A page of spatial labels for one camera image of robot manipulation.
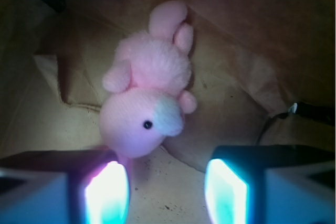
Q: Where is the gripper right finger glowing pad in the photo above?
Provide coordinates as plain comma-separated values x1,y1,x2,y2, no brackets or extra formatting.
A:
204,145,335,223

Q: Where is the brown paper bag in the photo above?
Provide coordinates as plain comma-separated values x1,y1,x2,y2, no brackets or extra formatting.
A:
1,0,335,223

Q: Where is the pink plush bunny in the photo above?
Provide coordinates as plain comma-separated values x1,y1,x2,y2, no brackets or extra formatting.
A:
100,1,197,169

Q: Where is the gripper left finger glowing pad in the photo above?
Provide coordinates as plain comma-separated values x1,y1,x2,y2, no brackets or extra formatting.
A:
1,150,130,223

